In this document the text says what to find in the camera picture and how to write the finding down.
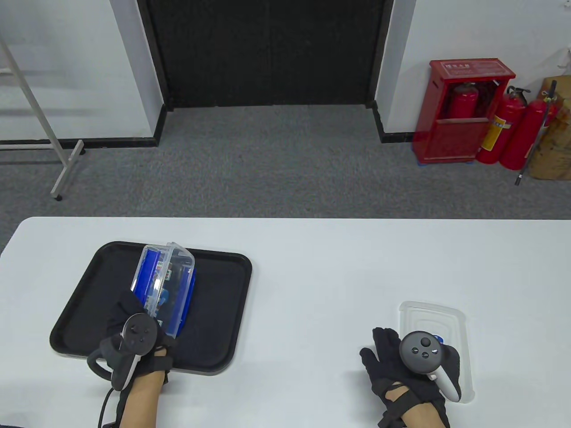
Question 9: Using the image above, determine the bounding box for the person's left hand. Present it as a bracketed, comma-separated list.
[99, 290, 177, 388]

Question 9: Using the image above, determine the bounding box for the person's right hand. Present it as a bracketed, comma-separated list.
[360, 328, 460, 428]

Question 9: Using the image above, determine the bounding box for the dark grey controller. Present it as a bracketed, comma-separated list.
[399, 331, 462, 404]
[87, 313, 159, 392]

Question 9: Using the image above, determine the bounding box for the pile of blue mahjong tiles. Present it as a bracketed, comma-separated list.
[149, 259, 177, 308]

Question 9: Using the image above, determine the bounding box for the clear container with blue clips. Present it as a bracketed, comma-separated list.
[129, 242, 197, 338]

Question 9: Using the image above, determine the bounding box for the clear lid with blue label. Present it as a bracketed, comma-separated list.
[398, 301, 476, 404]

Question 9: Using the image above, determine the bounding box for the black plastic tray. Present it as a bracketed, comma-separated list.
[49, 241, 253, 376]

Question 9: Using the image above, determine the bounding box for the person's right forearm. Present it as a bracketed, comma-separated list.
[401, 401, 435, 428]

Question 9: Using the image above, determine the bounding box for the person's left forearm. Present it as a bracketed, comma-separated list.
[118, 368, 166, 428]

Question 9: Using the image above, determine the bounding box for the red fire extinguisher cabinet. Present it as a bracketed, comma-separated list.
[412, 58, 517, 165]

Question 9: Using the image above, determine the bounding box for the plain red fire extinguisher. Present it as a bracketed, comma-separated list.
[499, 96, 558, 171]

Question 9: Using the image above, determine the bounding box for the red extinguisher with yellow label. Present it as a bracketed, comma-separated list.
[475, 86, 529, 165]

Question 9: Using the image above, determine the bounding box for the red extinguisher inside cabinet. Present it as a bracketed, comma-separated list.
[448, 82, 480, 120]

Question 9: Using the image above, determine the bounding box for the brown cardboard box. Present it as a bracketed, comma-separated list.
[526, 76, 571, 181]

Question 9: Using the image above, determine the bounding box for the black double door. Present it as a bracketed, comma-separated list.
[136, 0, 395, 110]

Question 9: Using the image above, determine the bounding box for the black cable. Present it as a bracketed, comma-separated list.
[99, 387, 116, 428]

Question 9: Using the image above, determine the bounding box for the white metal stand frame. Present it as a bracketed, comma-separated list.
[0, 31, 85, 201]

